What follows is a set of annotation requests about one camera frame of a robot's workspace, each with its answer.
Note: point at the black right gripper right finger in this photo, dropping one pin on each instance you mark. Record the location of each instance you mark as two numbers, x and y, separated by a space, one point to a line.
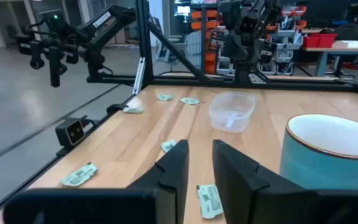
238 186

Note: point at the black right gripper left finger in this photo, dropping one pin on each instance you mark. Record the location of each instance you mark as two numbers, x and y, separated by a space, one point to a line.
166 174

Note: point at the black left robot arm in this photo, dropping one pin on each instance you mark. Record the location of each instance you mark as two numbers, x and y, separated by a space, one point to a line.
242 70

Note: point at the orange bin shelf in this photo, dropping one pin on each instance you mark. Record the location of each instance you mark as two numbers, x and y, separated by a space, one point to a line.
211 56

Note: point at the white chair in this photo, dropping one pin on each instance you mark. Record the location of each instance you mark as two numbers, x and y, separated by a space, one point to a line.
194 46

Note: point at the clear plastic container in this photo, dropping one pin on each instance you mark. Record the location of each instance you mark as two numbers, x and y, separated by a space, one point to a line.
232 113

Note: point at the red plastic bin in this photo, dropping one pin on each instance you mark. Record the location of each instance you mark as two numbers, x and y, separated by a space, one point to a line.
320 40

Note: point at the teal ceramic mug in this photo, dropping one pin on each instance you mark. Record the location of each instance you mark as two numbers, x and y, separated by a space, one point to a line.
328 168

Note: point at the wooden background table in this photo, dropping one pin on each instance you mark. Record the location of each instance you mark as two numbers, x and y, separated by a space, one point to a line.
346 48

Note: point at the black office chair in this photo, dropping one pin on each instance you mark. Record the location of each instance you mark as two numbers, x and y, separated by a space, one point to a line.
350 31

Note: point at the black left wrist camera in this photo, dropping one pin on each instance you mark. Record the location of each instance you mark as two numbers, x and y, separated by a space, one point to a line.
248 24

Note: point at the black aluminium table frame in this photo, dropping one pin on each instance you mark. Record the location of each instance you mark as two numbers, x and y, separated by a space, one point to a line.
144 37

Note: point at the silver metal bracket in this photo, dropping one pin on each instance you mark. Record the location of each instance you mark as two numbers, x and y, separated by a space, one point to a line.
139 74

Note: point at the black table-level camera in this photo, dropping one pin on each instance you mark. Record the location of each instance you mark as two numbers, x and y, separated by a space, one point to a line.
70 132

